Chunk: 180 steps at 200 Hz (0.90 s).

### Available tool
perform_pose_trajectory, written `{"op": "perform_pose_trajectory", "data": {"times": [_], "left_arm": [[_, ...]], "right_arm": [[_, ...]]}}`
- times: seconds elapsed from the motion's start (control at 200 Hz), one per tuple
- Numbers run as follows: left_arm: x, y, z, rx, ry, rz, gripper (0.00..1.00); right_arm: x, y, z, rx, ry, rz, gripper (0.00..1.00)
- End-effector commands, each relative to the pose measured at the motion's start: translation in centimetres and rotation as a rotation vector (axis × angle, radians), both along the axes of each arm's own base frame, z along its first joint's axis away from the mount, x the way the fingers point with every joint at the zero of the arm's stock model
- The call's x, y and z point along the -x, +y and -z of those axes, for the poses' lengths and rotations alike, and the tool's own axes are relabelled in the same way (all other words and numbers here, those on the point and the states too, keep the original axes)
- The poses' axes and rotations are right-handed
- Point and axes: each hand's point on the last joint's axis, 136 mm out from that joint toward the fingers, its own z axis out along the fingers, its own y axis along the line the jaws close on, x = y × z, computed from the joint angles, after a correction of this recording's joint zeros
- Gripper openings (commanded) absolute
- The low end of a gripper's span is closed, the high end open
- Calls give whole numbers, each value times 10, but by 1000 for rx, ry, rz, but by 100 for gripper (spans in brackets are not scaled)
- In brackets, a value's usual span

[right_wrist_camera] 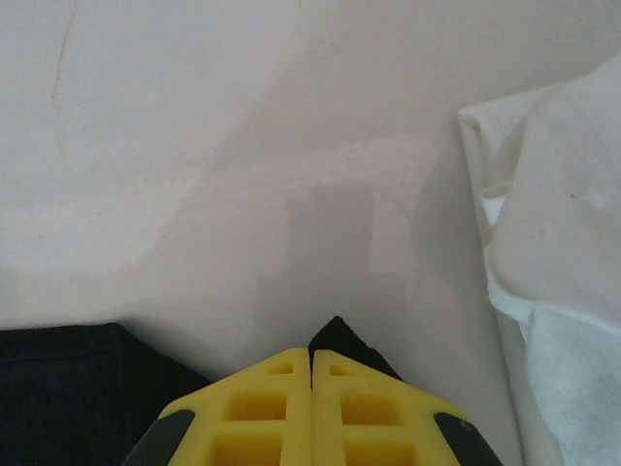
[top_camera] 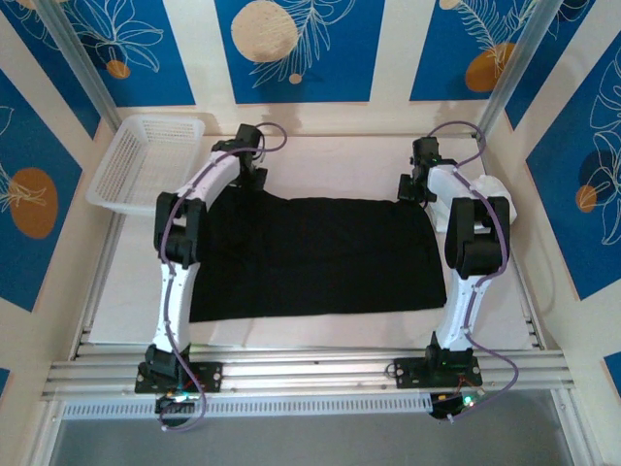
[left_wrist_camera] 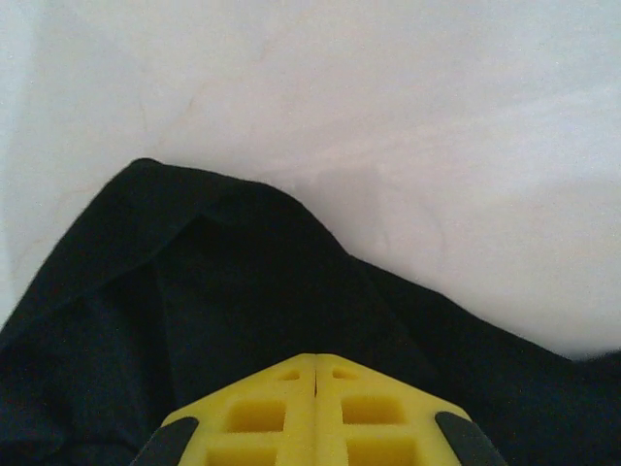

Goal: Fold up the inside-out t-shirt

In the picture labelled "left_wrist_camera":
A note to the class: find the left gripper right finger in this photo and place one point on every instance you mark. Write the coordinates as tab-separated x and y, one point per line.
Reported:
330	427

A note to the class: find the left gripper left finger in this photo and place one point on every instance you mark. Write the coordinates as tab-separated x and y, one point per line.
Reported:
296	427

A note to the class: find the black floral print t-shirt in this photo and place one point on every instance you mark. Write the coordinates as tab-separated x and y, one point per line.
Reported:
218	291

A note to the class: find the white table cover sheet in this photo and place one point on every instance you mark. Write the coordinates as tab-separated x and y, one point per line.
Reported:
339	73

